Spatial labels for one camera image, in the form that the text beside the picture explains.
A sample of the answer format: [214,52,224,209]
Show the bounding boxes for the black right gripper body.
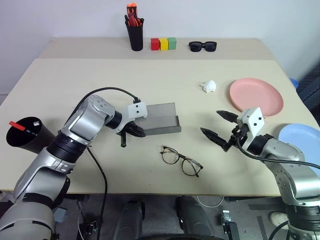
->
[222,123,250,153]

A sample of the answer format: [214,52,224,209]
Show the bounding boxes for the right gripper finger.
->
[200,127,226,147]
[216,110,240,124]

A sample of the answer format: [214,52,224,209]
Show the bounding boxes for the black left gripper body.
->
[119,124,131,149]

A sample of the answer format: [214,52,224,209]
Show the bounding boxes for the grey glasses case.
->
[136,102,182,136]

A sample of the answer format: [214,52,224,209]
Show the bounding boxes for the white tissue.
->
[199,79,217,94]

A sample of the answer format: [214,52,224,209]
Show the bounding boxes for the tortoiseshell eyeglasses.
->
[159,146,204,178]

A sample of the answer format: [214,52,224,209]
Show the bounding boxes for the blue plate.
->
[278,122,320,176]

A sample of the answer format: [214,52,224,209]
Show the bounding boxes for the white marker black cap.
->
[26,121,41,136]

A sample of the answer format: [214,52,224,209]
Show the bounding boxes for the red and black pen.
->
[8,120,27,132]

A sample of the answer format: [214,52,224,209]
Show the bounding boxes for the pink plate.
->
[229,78,285,117]

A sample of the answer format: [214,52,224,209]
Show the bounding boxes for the black sunglasses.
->
[188,41,218,53]

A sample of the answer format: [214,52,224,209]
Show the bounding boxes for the wide black pen cup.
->
[6,116,57,155]

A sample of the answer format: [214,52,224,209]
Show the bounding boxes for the dark rounded shape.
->
[117,198,146,240]
[174,196,208,237]

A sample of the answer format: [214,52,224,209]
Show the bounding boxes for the dark brown cabinet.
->
[298,64,320,126]

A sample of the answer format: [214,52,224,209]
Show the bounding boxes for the black floor device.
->
[219,209,241,240]

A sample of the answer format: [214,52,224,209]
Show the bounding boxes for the tall black pen cup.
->
[125,21,144,52]

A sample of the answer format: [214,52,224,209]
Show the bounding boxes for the white shoe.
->
[269,211,291,227]

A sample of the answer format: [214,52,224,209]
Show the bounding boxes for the small grey box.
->
[53,207,68,223]

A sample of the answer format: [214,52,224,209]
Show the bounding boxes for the orange capped black marker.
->
[126,1,138,16]

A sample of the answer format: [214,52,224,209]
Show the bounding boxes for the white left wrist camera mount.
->
[113,101,149,136]

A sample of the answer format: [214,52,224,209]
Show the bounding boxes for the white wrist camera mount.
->
[113,101,149,136]
[236,107,266,152]

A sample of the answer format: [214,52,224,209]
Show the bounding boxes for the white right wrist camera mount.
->
[236,107,266,152]

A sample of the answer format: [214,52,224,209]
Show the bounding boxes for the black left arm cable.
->
[71,86,140,240]

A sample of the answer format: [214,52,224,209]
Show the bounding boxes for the white floor cable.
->
[197,195,225,208]

